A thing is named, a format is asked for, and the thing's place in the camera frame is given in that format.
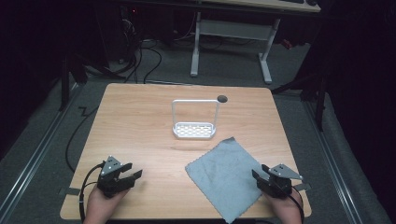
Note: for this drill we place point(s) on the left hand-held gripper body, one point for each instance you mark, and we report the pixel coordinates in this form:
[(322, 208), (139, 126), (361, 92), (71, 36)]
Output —
[(109, 180)]

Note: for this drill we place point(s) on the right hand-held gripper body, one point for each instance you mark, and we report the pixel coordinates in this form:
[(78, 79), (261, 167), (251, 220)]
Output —
[(277, 186)]

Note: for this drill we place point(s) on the gray cloth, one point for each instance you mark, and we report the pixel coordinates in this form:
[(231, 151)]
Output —
[(224, 177)]

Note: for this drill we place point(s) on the person's right hand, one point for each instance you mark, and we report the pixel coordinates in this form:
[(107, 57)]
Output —
[(285, 210)]

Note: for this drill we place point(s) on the gray tape strip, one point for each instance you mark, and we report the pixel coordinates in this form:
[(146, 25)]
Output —
[(70, 191), (302, 187)]

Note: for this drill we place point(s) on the black table grommet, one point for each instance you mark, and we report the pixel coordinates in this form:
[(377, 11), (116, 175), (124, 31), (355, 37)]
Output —
[(222, 99)]

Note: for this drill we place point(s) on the black metal stand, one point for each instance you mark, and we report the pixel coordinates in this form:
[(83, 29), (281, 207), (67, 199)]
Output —
[(65, 84), (317, 93)]

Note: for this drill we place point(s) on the small red object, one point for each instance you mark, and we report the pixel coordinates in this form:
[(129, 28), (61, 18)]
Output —
[(287, 44)]

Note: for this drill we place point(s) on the metal floor rail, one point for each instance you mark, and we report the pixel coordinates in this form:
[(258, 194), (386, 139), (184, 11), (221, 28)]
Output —
[(334, 161), (34, 158)]

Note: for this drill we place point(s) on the white frame desk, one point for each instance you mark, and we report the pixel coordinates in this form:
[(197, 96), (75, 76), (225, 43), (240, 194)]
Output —
[(233, 29)]

